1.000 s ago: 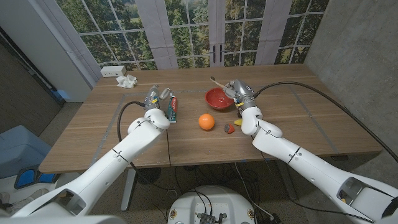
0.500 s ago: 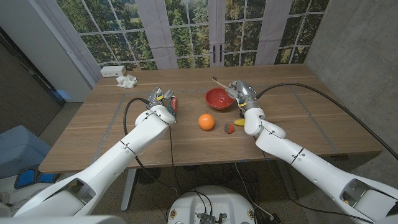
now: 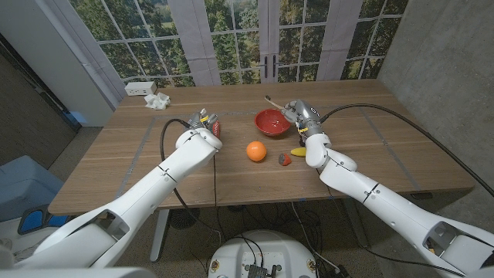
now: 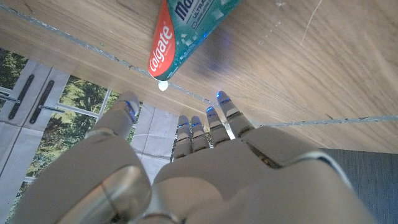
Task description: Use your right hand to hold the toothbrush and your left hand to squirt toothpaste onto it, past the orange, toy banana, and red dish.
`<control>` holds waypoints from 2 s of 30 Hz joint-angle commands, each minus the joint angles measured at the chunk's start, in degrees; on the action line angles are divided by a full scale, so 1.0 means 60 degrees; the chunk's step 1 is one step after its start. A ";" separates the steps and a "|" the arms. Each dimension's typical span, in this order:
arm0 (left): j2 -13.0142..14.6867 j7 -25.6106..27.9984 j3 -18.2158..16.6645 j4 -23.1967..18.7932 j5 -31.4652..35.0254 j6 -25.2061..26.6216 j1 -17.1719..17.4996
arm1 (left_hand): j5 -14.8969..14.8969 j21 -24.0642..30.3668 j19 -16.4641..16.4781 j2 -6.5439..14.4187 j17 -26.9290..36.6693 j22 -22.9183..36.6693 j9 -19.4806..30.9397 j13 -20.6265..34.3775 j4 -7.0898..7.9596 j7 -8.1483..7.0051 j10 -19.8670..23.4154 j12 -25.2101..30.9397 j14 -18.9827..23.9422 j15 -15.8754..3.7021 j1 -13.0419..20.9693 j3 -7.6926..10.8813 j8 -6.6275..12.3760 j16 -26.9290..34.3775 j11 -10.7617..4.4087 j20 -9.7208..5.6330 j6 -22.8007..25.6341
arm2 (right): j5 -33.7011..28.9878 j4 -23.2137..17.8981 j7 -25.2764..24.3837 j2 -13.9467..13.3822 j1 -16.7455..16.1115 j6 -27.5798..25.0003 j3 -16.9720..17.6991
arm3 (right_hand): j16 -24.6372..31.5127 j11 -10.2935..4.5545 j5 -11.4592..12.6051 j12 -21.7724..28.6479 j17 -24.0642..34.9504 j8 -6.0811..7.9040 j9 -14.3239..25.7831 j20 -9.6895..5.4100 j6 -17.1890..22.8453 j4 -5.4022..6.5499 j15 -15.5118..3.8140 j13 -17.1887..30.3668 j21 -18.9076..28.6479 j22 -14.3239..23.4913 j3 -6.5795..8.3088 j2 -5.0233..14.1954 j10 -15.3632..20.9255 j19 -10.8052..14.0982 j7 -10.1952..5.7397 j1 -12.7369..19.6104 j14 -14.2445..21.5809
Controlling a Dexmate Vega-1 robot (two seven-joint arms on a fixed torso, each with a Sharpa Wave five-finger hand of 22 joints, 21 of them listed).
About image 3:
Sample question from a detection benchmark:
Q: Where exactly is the grey table leg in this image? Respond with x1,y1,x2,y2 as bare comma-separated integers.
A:
341,198,371,249

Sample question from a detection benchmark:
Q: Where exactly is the blue black foot pad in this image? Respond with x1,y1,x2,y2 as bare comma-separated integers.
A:
17,204,76,236

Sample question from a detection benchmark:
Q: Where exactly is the wooden toothbrush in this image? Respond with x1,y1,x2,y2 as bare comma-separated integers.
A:
264,95,286,111

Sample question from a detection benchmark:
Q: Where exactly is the orange fruit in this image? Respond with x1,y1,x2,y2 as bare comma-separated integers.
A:
245,140,268,162

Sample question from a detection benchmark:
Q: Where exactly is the white table leg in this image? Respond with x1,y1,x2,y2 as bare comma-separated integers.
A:
149,208,171,263

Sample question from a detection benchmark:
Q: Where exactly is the white robot torso base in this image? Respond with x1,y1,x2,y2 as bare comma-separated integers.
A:
207,229,318,278

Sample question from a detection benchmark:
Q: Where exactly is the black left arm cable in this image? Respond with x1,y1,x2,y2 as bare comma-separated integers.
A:
159,118,223,248

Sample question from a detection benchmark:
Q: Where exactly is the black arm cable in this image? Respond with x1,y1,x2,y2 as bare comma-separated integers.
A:
320,103,494,198
159,118,223,248

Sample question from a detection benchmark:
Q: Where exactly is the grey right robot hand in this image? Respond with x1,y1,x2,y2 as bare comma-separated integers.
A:
280,99,324,137

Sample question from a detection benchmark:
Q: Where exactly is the white power strip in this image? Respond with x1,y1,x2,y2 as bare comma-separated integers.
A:
123,80,158,97

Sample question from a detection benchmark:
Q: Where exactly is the crumpled white tissue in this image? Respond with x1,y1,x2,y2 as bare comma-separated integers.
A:
144,92,171,111

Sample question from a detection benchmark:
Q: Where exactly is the white robot chest panel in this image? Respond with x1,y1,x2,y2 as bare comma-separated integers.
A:
0,267,157,278

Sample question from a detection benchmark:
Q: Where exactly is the white floor cable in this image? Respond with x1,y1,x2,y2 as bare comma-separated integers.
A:
291,202,340,271

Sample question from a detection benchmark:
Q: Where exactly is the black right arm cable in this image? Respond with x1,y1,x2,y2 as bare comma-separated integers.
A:
320,103,494,198

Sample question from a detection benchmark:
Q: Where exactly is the red bowl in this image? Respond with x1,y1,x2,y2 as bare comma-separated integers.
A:
254,108,292,137

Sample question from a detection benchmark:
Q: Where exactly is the printed window backdrop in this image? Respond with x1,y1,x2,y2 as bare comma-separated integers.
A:
34,0,410,88

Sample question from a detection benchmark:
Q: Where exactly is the round black floor fan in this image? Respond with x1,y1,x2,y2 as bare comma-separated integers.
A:
169,208,201,230

